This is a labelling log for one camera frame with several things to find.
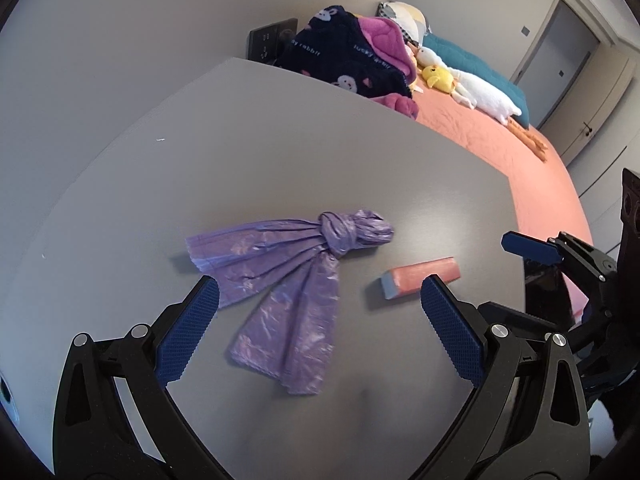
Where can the knotted purple plastic bag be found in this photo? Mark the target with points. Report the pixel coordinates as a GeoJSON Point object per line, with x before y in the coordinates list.
{"type": "Point", "coordinates": [300, 280]}

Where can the bed with orange sheet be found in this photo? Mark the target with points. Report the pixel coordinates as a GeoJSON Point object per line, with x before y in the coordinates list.
{"type": "Point", "coordinates": [525, 175]}

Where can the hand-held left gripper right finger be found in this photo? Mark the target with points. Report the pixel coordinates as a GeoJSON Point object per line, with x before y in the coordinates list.
{"type": "Point", "coordinates": [452, 335]}

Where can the pink rectangular block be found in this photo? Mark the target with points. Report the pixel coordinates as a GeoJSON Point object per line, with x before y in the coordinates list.
{"type": "Point", "coordinates": [425, 275]}

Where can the white wardrobe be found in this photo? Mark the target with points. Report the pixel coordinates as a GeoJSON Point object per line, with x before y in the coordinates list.
{"type": "Point", "coordinates": [612, 110]}

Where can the navy rabbit print pajamas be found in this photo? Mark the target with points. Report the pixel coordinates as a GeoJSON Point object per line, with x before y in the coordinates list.
{"type": "Point", "coordinates": [330, 55]}

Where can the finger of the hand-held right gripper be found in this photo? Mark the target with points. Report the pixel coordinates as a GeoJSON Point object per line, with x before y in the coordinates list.
{"type": "Point", "coordinates": [530, 248]}

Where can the white goose plush toy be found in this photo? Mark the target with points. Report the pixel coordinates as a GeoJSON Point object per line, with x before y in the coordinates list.
{"type": "Point", "coordinates": [477, 91]}

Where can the teal pillow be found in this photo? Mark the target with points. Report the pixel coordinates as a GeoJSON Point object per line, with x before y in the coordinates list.
{"type": "Point", "coordinates": [472, 60]}

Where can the grey room door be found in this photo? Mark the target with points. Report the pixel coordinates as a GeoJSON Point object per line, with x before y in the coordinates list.
{"type": "Point", "coordinates": [562, 40]}

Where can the patchwork pillow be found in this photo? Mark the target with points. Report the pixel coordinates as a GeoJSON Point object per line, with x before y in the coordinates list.
{"type": "Point", "coordinates": [405, 15]}

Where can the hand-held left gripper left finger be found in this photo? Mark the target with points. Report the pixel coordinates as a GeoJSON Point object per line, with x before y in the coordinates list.
{"type": "Point", "coordinates": [190, 330]}

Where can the yellow duck plush toy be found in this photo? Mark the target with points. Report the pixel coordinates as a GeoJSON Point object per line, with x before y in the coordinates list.
{"type": "Point", "coordinates": [439, 79]}

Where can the black wall socket panel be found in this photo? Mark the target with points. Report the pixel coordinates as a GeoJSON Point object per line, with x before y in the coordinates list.
{"type": "Point", "coordinates": [267, 40]}

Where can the pink fleece garment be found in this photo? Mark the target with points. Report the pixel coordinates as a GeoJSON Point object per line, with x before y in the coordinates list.
{"type": "Point", "coordinates": [385, 45]}

